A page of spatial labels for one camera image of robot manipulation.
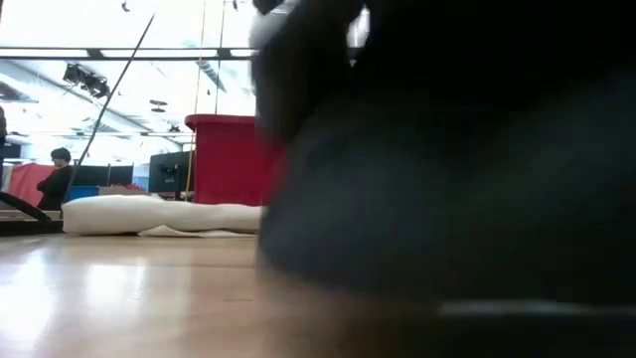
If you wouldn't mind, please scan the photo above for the dark grey garment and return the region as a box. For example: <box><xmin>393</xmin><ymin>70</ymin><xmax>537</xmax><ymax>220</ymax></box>
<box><xmin>250</xmin><ymin>0</ymin><xmax>636</xmax><ymax>304</ymax></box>

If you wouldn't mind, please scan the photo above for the red plastic laundry bin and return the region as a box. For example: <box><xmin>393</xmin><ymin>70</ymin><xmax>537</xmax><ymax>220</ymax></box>
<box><xmin>184</xmin><ymin>113</ymin><xmax>289</xmax><ymax>208</ymax></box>

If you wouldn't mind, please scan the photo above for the black computer monitor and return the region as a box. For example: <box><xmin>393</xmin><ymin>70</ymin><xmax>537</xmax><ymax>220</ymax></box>
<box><xmin>147</xmin><ymin>151</ymin><xmax>196</xmax><ymax>194</ymax></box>

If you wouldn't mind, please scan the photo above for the cream canvas tote bag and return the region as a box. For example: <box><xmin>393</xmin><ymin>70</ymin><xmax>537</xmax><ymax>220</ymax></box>
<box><xmin>62</xmin><ymin>194</ymin><xmax>264</xmax><ymax>239</ymax></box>

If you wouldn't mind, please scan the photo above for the cardboard box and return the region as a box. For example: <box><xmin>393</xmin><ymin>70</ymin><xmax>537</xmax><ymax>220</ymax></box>
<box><xmin>97</xmin><ymin>186</ymin><xmax>150</xmax><ymax>198</ymax></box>

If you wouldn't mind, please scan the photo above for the blue box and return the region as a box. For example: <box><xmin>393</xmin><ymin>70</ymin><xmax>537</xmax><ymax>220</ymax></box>
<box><xmin>67</xmin><ymin>185</ymin><xmax>100</xmax><ymax>203</ymax></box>

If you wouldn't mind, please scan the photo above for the black ceiling spotlight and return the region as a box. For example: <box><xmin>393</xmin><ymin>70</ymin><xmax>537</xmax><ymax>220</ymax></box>
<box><xmin>62</xmin><ymin>63</ymin><xmax>111</xmax><ymax>99</ymax></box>

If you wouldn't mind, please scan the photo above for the black overhead rig bar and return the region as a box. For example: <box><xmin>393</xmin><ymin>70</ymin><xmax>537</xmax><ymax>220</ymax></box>
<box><xmin>0</xmin><ymin>47</ymin><xmax>257</xmax><ymax>62</ymax></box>

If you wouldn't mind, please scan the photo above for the person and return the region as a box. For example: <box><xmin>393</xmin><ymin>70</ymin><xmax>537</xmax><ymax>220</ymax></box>
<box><xmin>37</xmin><ymin>147</ymin><xmax>75</xmax><ymax>211</ymax></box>

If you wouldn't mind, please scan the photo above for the red partition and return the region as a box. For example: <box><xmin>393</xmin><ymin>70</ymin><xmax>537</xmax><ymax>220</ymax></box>
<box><xmin>9</xmin><ymin>162</ymin><xmax>56</xmax><ymax>208</ymax></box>

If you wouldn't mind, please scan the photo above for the long black cable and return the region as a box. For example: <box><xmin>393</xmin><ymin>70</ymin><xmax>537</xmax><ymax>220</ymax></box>
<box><xmin>62</xmin><ymin>13</ymin><xmax>156</xmax><ymax>205</ymax></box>

